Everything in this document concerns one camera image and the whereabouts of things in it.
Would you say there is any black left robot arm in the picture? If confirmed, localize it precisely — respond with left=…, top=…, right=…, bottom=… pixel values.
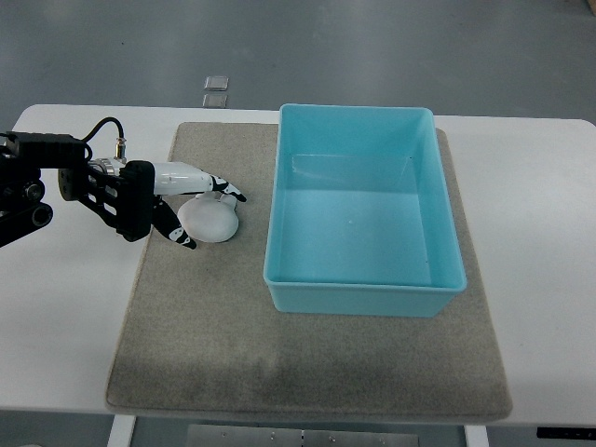
left=1, top=116, right=126, bottom=247

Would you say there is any grey felt mat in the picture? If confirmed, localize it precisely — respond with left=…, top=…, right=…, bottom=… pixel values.
left=105, top=122, right=512, bottom=424

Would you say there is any white bunny toy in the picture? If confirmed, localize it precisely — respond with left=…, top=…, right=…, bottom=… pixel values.
left=177, top=192, right=239, bottom=243

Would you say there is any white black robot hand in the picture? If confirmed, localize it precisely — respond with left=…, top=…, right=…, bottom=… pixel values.
left=144, top=162, right=247, bottom=250

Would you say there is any metal table base plate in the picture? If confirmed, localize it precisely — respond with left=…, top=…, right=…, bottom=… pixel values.
left=185, top=425, right=420, bottom=447

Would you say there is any lower metal floor plate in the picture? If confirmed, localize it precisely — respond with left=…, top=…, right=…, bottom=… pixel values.
left=202, top=93, right=228, bottom=109

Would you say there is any blue plastic box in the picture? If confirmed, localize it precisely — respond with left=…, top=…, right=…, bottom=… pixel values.
left=264, top=104, right=467, bottom=318

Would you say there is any black table control panel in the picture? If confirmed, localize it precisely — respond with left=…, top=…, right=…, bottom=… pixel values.
left=536, top=427, right=596, bottom=440

